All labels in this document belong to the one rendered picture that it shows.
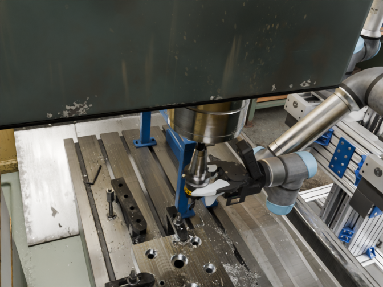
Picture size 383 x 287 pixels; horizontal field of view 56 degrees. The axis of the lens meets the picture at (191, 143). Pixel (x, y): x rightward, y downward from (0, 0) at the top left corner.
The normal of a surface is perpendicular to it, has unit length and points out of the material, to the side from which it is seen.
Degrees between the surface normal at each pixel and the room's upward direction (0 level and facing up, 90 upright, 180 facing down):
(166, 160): 0
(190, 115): 90
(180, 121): 90
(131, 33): 90
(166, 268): 0
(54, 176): 24
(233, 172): 1
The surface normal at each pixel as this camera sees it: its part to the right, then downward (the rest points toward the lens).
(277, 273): 0.15, -0.72
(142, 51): 0.38, 0.58
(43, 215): 0.25, -0.50
